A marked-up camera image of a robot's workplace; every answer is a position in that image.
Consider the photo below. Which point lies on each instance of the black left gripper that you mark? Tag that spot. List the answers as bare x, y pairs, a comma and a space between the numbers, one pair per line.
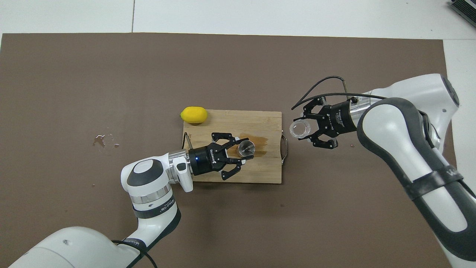
206, 160

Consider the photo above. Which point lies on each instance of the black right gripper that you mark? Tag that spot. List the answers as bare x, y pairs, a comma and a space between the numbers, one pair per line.
340, 119

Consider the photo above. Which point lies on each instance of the steel double jigger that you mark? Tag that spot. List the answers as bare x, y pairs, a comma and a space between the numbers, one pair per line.
246, 148

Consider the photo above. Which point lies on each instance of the clear glass cup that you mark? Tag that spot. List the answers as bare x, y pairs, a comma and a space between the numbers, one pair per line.
299, 129

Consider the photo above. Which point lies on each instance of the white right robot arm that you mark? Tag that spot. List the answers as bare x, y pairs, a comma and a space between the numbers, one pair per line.
390, 130

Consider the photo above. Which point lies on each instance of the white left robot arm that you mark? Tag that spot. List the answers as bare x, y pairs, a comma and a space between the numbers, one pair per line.
148, 178

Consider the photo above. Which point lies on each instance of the bamboo cutting board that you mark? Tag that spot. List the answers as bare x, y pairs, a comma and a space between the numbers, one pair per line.
208, 123

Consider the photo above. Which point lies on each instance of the yellow lemon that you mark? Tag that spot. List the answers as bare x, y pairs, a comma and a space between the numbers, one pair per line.
194, 114

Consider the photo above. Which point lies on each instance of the brown table mat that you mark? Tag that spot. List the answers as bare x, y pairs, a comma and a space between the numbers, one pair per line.
74, 74

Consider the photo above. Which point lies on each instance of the grey ridged device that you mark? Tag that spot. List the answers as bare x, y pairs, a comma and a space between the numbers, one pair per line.
465, 9

